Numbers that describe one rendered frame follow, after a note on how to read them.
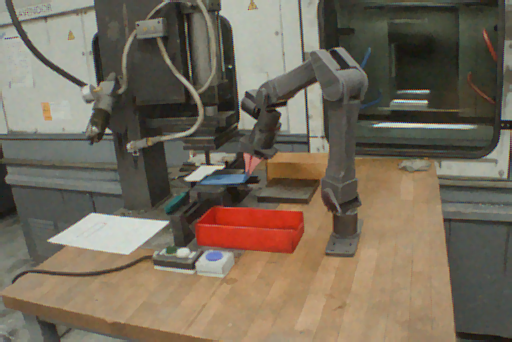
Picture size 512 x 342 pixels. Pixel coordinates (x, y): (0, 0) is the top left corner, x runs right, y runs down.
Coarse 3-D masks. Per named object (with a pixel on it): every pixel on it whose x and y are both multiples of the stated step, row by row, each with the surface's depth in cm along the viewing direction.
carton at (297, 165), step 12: (276, 156) 166; (288, 156) 165; (300, 156) 163; (312, 156) 162; (324, 156) 160; (276, 168) 155; (288, 168) 154; (300, 168) 152; (312, 168) 151; (324, 168) 150
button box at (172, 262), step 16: (144, 256) 108; (160, 256) 104; (176, 256) 104; (192, 256) 103; (32, 272) 105; (48, 272) 104; (64, 272) 103; (80, 272) 103; (96, 272) 103; (192, 272) 101
